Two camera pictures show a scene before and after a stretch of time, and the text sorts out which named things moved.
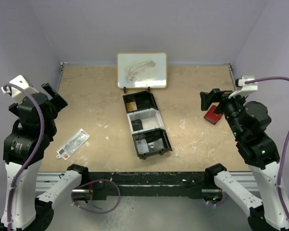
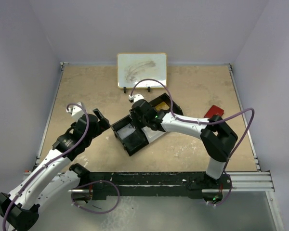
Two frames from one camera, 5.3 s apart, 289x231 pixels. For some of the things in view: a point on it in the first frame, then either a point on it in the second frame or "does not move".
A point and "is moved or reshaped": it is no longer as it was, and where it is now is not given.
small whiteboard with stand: x=142 y=70 does not move
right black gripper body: x=229 y=107 -> x=139 y=122
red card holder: x=211 y=116 does not move
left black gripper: x=57 y=102 -> x=102 y=124
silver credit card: x=142 y=146 -> x=125 y=131
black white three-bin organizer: x=150 y=137 is moved or reshaped
